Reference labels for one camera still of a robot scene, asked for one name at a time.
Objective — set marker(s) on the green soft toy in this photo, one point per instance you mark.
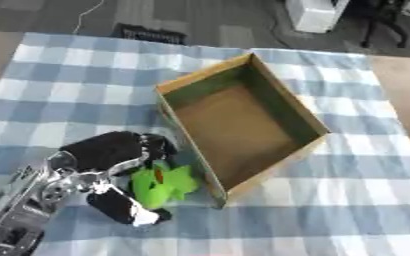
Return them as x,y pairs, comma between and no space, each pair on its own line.
156,191

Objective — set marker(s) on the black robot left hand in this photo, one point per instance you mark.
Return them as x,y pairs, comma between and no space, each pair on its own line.
103,150

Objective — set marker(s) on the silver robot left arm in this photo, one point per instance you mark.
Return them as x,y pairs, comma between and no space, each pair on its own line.
22,203

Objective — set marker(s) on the black floor grate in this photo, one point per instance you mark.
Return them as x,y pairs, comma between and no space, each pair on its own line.
150,33

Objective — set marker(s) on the tan cardboard box green inside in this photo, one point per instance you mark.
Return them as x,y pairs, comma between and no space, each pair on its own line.
237,133

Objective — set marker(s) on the white cabinet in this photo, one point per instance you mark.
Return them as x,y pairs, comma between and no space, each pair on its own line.
313,15

